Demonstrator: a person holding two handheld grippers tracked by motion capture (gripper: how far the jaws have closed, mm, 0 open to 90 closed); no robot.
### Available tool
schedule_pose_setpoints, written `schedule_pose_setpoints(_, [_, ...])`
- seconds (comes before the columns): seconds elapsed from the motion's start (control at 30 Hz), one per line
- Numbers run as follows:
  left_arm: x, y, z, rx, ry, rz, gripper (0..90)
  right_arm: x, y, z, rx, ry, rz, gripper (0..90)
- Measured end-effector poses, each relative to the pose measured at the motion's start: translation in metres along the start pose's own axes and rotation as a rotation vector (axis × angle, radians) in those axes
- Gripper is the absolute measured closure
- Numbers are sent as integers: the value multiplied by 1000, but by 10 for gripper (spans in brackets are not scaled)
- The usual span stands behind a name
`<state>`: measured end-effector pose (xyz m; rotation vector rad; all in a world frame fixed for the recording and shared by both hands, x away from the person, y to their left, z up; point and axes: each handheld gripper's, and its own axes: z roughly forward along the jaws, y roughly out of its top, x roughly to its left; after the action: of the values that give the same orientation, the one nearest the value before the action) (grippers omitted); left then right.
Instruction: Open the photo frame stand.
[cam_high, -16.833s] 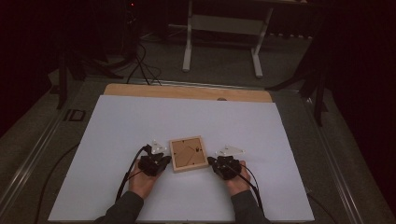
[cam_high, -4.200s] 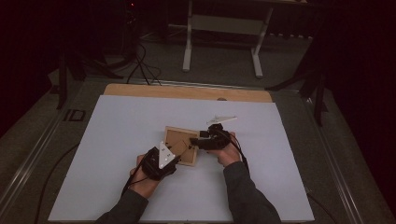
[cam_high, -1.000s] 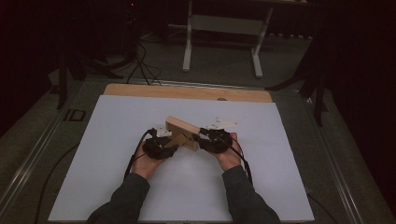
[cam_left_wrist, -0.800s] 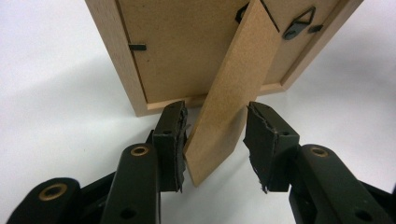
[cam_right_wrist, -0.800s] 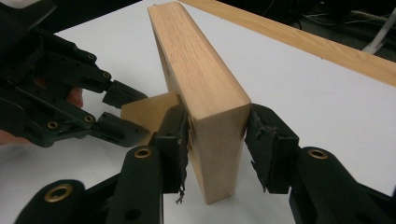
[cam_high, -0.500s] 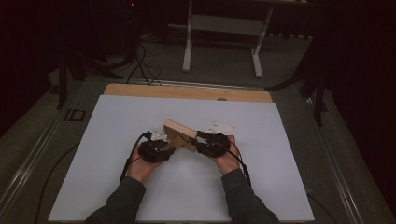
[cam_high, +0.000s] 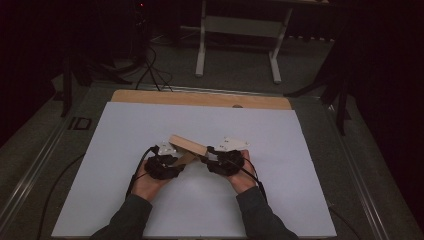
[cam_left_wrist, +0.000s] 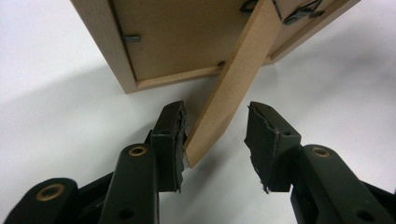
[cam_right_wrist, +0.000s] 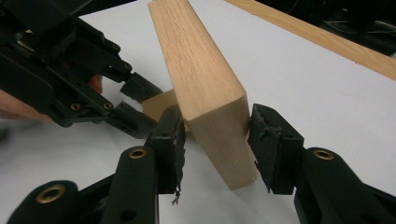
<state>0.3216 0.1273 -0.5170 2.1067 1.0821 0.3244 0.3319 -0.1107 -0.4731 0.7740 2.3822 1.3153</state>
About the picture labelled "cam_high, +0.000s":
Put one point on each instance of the black tripod stand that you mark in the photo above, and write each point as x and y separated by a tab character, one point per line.
340	100

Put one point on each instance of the person's left hand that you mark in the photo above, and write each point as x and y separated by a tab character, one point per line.
145	186

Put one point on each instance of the dark equipment with red light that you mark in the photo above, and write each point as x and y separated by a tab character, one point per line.
141	23

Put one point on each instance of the black square frame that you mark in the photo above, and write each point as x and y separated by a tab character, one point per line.
80	123

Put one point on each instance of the light wooden block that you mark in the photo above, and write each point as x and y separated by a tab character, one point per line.
188	145

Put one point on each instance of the person's right hand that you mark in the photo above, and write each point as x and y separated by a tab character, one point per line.
245	181

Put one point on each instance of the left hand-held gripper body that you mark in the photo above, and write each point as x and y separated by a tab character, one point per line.
161	165

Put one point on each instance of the white metal stand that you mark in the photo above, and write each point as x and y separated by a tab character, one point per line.
240	26

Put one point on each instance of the metal floor rail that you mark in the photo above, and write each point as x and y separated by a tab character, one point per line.
360	176
30	173

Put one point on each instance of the white table mat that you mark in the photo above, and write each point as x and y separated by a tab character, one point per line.
200	206

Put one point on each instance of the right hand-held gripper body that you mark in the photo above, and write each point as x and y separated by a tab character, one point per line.
226	160

